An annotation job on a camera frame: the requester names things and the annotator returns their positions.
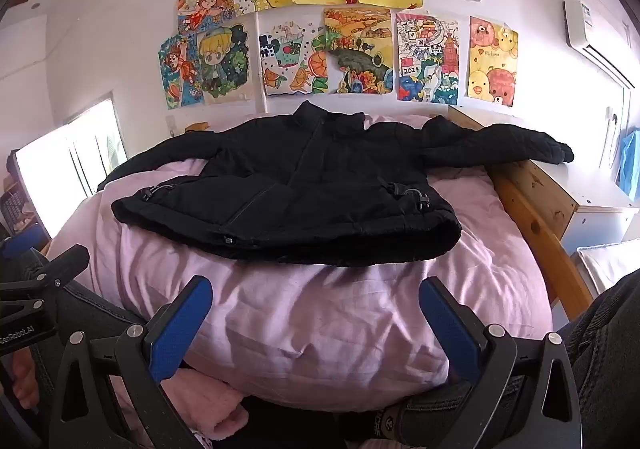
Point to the dark keyboard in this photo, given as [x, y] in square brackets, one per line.
[12, 209]

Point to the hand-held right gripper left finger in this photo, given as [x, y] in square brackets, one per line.
[181, 329]

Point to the white cabinet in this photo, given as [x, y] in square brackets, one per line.
[595, 189]

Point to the pink duvet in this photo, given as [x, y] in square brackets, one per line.
[300, 319]

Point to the person's left hand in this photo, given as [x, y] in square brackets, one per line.
[26, 381]

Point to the person's dark trousers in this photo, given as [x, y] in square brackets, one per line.
[610, 354]

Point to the white wall socket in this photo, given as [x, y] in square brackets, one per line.
[171, 126]

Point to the pink fuzzy cloth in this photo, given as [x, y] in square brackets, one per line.
[210, 404]

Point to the wooden bed frame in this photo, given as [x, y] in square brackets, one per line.
[525, 199]

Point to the black padded jacket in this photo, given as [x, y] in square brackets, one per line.
[325, 189]

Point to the white air conditioner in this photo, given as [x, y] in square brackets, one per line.
[585, 29]

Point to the white pillow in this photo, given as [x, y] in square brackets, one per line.
[610, 264]

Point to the group of colourful wall drawings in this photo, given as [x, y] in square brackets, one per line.
[360, 54]

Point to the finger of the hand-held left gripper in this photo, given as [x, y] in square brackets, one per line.
[60, 264]

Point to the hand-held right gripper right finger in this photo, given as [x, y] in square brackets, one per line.
[450, 329]

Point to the blue hanging cloth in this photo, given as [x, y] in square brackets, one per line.
[631, 164]

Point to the bright window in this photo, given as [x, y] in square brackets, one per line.
[65, 164]

